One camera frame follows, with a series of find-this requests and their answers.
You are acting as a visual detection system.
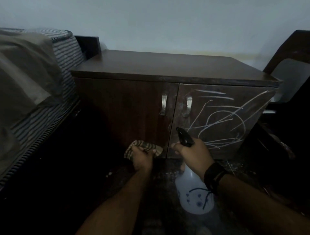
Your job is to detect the person's right hand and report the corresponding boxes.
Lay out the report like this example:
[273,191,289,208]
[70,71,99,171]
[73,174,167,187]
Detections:
[171,138,215,181]

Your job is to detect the person's left hand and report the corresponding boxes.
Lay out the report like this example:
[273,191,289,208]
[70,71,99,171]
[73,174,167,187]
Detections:
[132,145,155,172]

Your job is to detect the checkered cleaning cloth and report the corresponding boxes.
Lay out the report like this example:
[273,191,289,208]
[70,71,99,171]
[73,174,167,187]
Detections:
[124,140,163,160]

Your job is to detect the white spray bottle black trigger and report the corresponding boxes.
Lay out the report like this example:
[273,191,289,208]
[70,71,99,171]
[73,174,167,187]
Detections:
[175,127,216,215]

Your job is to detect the person's left forearm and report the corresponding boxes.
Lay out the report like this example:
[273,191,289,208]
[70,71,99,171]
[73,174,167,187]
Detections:
[75,167,153,235]

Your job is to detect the person's right forearm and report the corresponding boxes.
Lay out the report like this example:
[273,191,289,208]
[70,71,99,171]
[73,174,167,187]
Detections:
[218,173,310,235]

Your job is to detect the brown wooden cabinet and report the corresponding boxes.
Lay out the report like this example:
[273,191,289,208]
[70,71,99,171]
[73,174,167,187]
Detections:
[70,49,283,160]

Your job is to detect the black wristwatch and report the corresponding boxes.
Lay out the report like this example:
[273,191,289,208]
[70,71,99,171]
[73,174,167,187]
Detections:
[204,162,229,195]

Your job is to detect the black mesh chair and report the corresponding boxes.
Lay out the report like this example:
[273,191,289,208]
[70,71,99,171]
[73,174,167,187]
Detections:
[242,29,310,206]

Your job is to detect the striped quilted mattress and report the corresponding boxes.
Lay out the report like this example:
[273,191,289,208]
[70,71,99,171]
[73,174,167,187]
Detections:
[0,28,85,192]

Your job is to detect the tan bed sheet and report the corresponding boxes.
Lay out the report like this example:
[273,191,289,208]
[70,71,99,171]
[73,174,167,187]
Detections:
[0,29,65,175]

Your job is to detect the silver cabinet door handle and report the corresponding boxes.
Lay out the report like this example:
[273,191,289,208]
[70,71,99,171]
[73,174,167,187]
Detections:
[184,97,193,118]
[160,95,168,116]

